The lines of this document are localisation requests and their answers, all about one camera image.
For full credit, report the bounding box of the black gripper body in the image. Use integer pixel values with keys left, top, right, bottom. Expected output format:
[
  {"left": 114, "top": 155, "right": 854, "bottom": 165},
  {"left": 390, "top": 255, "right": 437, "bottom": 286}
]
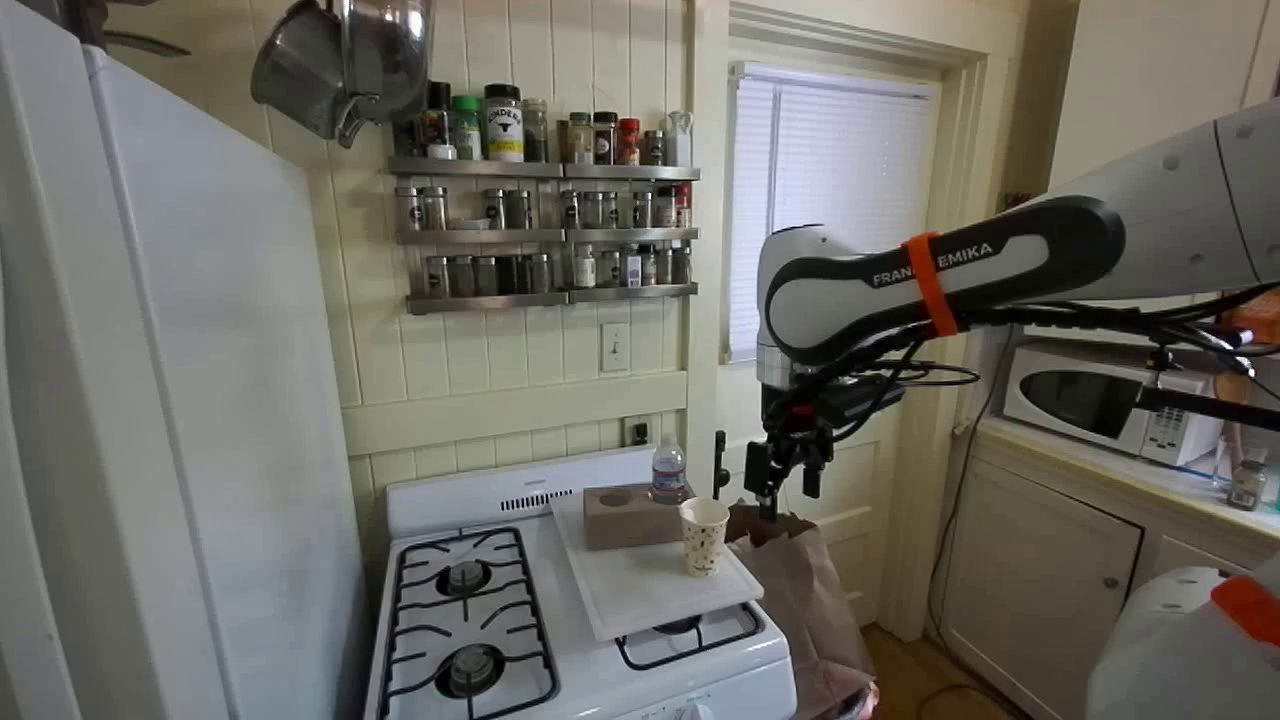
[{"left": 742, "top": 404, "right": 833, "bottom": 516}]

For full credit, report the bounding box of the clear plastic water bottle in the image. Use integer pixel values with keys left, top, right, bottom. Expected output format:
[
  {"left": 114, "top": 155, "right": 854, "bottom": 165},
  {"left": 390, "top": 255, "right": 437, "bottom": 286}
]
[{"left": 650, "top": 437, "right": 689, "bottom": 506}]

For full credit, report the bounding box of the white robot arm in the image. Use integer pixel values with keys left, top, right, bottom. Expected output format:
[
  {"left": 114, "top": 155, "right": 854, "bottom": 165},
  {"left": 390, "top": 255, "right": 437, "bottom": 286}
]
[{"left": 742, "top": 102, "right": 1280, "bottom": 720}]

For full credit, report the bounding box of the patterned paper cup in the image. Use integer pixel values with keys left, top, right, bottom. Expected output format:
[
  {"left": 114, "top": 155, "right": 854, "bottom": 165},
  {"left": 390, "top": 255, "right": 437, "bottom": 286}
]
[{"left": 680, "top": 500, "right": 729, "bottom": 575}]

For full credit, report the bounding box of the brown cardboard holder box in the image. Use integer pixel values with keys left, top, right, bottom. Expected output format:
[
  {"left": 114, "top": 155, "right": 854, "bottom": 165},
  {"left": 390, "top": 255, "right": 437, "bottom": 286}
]
[{"left": 584, "top": 483, "right": 680, "bottom": 553}]

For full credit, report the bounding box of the brown paper bag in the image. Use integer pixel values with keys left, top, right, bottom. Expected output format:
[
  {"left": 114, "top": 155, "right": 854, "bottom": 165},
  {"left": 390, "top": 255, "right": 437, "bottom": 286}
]
[{"left": 729, "top": 506, "right": 879, "bottom": 720}]

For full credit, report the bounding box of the white window blind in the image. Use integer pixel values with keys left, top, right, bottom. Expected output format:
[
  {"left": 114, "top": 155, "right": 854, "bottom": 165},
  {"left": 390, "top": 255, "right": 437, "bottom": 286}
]
[{"left": 723, "top": 64, "right": 937, "bottom": 359}]

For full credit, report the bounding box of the white lower cabinet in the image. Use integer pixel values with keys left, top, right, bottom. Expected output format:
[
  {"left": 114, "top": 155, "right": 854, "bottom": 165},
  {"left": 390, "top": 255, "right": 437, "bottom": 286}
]
[{"left": 938, "top": 420, "right": 1280, "bottom": 720}]

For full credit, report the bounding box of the white microwave oven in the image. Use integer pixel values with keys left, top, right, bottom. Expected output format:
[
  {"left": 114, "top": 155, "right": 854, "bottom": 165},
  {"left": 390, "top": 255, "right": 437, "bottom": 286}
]
[{"left": 1005, "top": 343, "right": 1222, "bottom": 467}]

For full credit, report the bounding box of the metal spice rack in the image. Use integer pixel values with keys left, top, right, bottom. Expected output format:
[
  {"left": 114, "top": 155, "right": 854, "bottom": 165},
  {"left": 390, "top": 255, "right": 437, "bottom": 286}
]
[{"left": 390, "top": 155, "right": 699, "bottom": 317}]

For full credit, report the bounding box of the white gas stove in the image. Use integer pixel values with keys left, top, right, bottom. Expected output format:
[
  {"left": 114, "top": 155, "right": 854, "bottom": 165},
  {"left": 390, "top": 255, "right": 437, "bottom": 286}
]
[{"left": 358, "top": 447, "right": 796, "bottom": 720}]

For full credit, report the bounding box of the large white label spice jar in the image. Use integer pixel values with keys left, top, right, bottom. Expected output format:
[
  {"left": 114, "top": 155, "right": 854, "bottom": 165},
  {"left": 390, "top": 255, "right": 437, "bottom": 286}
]
[{"left": 485, "top": 83, "right": 522, "bottom": 165}]

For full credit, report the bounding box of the green lid spice jar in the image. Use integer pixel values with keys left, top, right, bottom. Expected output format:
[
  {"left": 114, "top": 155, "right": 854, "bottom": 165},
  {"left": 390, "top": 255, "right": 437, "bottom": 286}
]
[{"left": 452, "top": 95, "right": 485, "bottom": 161}]

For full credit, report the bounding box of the hanging steel pot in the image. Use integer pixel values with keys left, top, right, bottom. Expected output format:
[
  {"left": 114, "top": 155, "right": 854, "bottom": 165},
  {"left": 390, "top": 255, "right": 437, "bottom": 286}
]
[{"left": 253, "top": 0, "right": 430, "bottom": 150}]

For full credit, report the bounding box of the white refrigerator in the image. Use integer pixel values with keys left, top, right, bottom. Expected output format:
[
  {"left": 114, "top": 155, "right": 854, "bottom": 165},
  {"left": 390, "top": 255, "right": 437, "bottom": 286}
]
[{"left": 0, "top": 0, "right": 366, "bottom": 720}]

